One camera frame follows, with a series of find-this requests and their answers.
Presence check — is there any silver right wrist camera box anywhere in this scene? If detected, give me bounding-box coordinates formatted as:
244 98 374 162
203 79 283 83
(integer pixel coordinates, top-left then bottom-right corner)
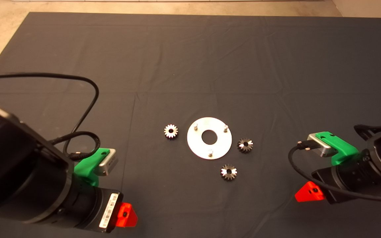
307 133 337 158

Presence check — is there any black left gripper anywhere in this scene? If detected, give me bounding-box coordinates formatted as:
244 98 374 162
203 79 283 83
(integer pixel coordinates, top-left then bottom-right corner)
72 184 138 233

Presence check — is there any round metal carrier plate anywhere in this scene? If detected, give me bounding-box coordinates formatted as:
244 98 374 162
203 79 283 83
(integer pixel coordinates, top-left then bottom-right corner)
187 117 233 160

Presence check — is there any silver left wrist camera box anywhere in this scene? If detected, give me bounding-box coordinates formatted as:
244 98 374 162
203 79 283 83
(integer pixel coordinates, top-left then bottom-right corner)
99 149 118 176

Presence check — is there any bright steel planetary gear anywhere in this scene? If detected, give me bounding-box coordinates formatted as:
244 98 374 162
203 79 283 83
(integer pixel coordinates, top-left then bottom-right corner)
164 124 179 139

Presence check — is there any dark steel planetary gear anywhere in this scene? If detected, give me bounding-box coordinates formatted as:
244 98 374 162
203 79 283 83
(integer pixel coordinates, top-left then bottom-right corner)
221 164 238 181
237 138 254 153

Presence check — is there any green left camera mount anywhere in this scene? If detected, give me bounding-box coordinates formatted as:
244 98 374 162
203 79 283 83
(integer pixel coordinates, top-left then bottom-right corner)
74 148 111 187

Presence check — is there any braided black left arm cable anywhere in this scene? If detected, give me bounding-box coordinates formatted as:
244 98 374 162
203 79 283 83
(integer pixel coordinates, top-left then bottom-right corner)
49 131 102 161

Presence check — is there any dark grey table cloth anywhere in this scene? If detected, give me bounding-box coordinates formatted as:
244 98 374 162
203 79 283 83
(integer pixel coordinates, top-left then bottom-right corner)
0 12 381 238

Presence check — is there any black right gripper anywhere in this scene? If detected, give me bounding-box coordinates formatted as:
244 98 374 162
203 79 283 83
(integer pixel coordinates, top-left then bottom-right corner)
295 151 378 204

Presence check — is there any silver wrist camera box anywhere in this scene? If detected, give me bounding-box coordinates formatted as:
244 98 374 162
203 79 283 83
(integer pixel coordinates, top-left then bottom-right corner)
307 133 337 158
99 149 118 176

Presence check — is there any green right camera mount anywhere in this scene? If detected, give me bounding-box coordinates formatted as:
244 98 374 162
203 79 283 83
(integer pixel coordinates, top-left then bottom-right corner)
316 132 360 166

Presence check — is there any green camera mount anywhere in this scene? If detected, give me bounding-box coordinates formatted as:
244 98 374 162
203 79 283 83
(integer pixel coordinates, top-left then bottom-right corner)
316 132 360 166
74 148 111 187

